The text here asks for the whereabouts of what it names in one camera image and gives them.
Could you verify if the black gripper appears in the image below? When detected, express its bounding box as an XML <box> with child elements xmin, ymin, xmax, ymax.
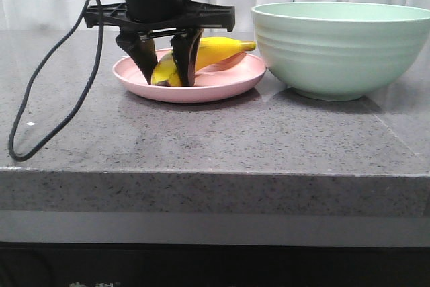
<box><xmin>83</xmin><ymin>0</ymin><xmax>235</xmax><ymax>86</ymax></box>

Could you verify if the green bowl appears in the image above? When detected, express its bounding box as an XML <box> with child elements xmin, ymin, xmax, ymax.
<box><xmin>252</xmin><ymin>2</ymin><xmax>429</xmax><ymax>101</ymax></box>

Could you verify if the pink plate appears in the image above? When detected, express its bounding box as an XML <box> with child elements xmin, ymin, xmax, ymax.
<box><xmin>112</xmin><ymin>53</ymin><xmax>266</xmax><ymax>104</ymax></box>

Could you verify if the black cable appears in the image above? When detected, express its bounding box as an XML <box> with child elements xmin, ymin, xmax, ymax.
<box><xmin>7</xmin><ymin>0</ymin><xmax>117</xmax><ymax>162</ymax></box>

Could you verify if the yellow banana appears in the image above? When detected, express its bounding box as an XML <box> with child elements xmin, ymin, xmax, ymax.
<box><xmin>150</xmin><ymin>36</ymin><xmax>257</xmax><ymax>87</ymax></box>

